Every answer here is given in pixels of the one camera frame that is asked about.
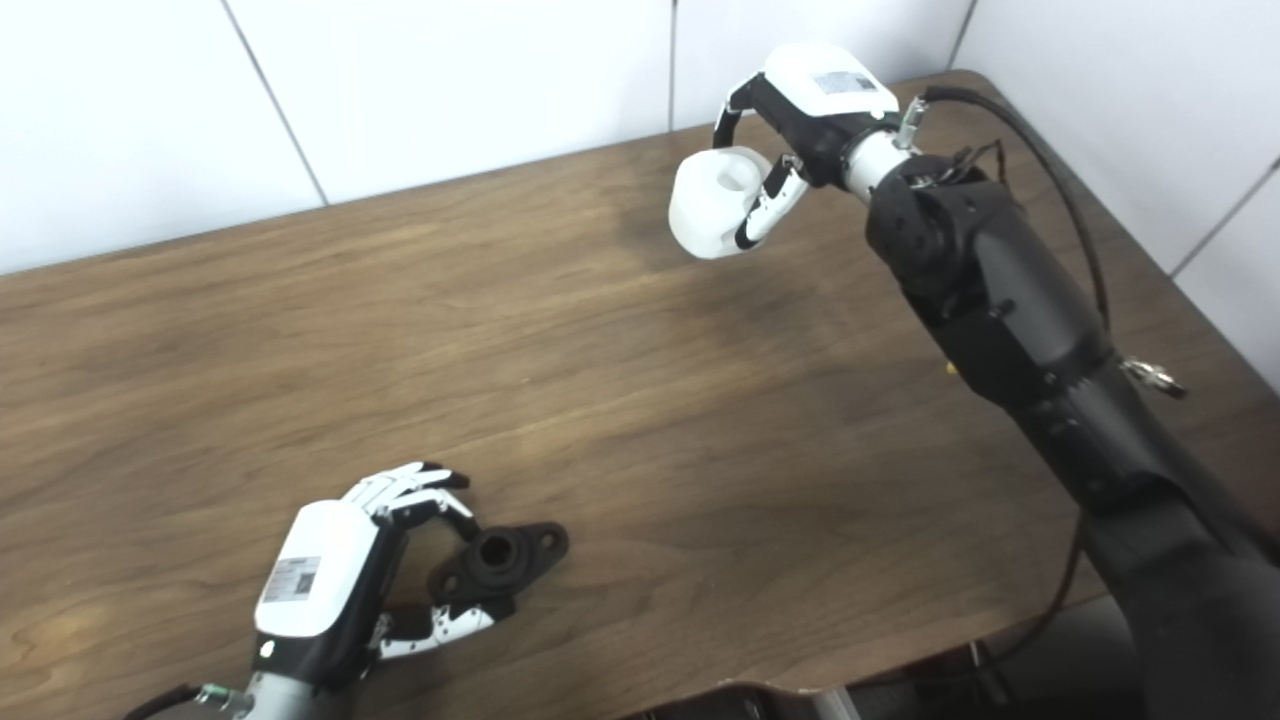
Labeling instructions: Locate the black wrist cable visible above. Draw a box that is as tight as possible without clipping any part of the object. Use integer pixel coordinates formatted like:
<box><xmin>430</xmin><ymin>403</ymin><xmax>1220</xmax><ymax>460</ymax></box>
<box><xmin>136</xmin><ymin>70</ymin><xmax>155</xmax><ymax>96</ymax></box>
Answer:
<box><xmin>125</xmin><ymin>683</ymin><xmax>251</xmax><ymax>720</ymax></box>
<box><xmin>895</xmin><ymin>85</ymin><xmax>1189</xmax><ymax>399</ymax></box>

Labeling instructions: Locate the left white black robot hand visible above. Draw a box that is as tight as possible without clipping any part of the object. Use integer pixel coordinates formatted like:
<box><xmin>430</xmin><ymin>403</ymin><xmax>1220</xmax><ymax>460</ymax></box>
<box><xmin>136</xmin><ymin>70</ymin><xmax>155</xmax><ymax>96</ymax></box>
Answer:
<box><xmin>252</xmin><ymin>461</ymin><xmax>516</xmax><ymax>691</ymax></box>

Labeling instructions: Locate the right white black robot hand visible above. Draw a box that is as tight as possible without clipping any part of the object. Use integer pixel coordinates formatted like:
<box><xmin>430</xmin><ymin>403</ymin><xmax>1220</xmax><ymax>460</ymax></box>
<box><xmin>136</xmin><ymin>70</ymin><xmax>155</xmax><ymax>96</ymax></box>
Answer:
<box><xmin>712</xmin><ymin>43</ymin><xmax>901</xmax><ymax>251</ymax></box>

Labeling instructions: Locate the dark robot torso edge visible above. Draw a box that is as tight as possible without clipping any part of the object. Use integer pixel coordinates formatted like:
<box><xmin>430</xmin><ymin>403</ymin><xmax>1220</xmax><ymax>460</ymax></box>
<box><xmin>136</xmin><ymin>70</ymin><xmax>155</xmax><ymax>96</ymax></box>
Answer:
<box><xmin>620</xmin><ymin>680</ymin><xmax>861</xmax><ymax>720</ymax></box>

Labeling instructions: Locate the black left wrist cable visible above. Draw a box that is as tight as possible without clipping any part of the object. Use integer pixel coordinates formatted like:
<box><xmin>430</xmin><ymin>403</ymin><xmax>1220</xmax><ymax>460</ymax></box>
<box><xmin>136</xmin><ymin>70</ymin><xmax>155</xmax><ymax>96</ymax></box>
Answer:
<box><xmin>125</xmin><ymin>683</ymin><xmax>251</xmax><ymax>720</ymax></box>

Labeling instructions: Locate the round white plastic piece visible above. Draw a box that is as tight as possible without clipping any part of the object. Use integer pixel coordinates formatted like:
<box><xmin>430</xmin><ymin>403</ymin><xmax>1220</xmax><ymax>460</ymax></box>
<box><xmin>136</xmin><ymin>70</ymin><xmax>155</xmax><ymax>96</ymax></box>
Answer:
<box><xmin>668</xmin><ymin>146</ymin><xmax>776</xmax><ymax>261</ymax></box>

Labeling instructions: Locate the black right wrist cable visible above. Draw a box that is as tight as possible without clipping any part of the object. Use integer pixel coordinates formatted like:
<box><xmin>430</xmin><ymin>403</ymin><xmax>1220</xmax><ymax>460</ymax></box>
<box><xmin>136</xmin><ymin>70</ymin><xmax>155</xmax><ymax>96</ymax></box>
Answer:
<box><xmin>895</xmin><ymin>85</ymin><xmax>1189</xmax><ymax>399</ymax></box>

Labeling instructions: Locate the black flanged holder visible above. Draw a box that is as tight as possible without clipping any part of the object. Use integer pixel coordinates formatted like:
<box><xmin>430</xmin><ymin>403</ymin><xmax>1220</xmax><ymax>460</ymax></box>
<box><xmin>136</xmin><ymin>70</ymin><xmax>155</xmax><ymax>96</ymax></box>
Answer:
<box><xmin>428</xmin><ymin>521</ymin><xmax>570</xmax><ymax>611</ymax></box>

